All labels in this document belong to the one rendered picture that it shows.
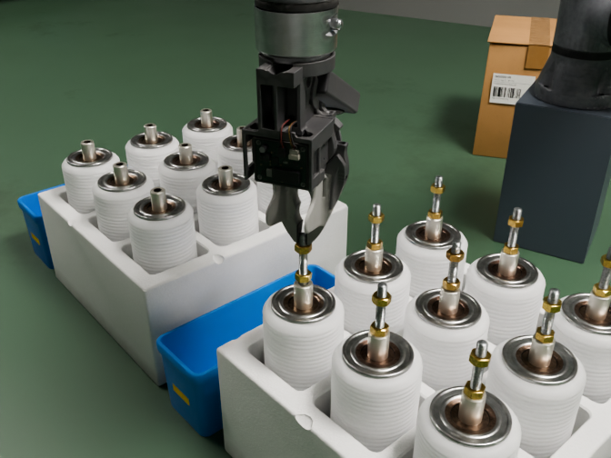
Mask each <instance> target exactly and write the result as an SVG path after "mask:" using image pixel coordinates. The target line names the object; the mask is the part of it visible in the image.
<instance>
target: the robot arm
mask: <svg viewBox="0 0 611 458"><path fill-rule="evenodd" d="M338 5H339V0H255V3H254V6H255V47H256V49H257V50H258V51H259V53H258V57H259V67H257V68H256V93H257V118H256V119H255V120H254V121H252V122H251V123H250V124H248V125H247V126H246V127H244V128H243V129H242V141H243V158H244V177H245V180H247V179H248V178H250V177H251V176H252V175H253V174H255V180H256V181H257V182H260V183H266V184H272V185H273V196H272V199H271V201H270V203H269V206H268V207H267V209H266V212H265V221H266V224H267V225H269V226H273V225H275V224H278V223H281V222H282V223H283V225H284V227H285V229H286V231H287V232H288V234H289V235H290V237H291V238H292V239H293V241H294V242H295V243H298V242H299V234H300V233H301V232H302V227H303V222H304V219H302V217H301V214H300V205H301V200H300V198H299V195H298V189H301V190H306V191H308V192H309V194H310V196H311V202H310V205H309V208H308V210H307V213H306V216H305V225H304V230H305V244H307V245H310V244H311V243H312V242H313V241H314V240H315V239H316V238H317V237H318V236H319V235H320V234H321V233H322V231H323V230H324V228H325V226H326V223H327V221H328V219H329V217H330V215H331V213H332V212H333V210H334V208H335V205H336V203H337V201H338V199H339V197H340V194H341V193H342V191H343V189H344V187H345V184H346V181H347V178H348V175H349V159H348V155H347V147H348V142H344V141H342V135H341V132H340V129H341V128H342V127H343V124H342V123H341V122H340V121H339V120H338V119H337V118H336V115H341V114H344V113H350V114H355V113H357V111H358V106H359V99H360V93H359V92H358V91H356V90H355V88H353V87H352V86H351V85H349V84H348V83H347V82H345V81H344V80H343V79H341V78H340V77H339V76H337V75H336V74H335V73H333V72H332V71H333V70H334V69H335V67H336V52H335V49H336V48H337V30H341V29H342V28H343V21H342V19H338V18H337V14H338ZM534 94H535V96H536V97H537V98H538V99H540V100H541V101H543V102H546V103H548V104H551V105H556V106H560V107H564V108H570V109H577V110H602V109H607V108H611V0H560V6H559V10H558V16H557V20H556V30H555V35H554V40H553V45H552V50H551V54H550V56H549V57H548V59H547V61H546V63H545V65H544V67H543V69H542V71H541V73H540V75H539V77H538V78H537V79H536V85H535V91H534ZM251 139H252V154H253V162H252V163H251V164H248V159H247V142H248V141H250V140H251Z"/></svg>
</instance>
